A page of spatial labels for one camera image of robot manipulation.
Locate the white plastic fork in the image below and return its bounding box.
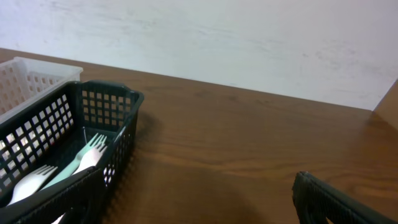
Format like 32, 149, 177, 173
8, 165, 58, 205

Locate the mint green plastic fork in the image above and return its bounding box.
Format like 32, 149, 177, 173
42, 133, 107, 190

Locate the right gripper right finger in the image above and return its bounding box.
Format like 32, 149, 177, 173
292, 171, 397, 224

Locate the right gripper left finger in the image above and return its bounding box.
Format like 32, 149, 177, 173
1, 167, 105, 223

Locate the translucent white plastic basket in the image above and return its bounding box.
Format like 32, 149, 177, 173
1, 57, 83, 123

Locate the dark green plastic basket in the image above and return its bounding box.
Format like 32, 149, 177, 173
1, 81, 144, 223

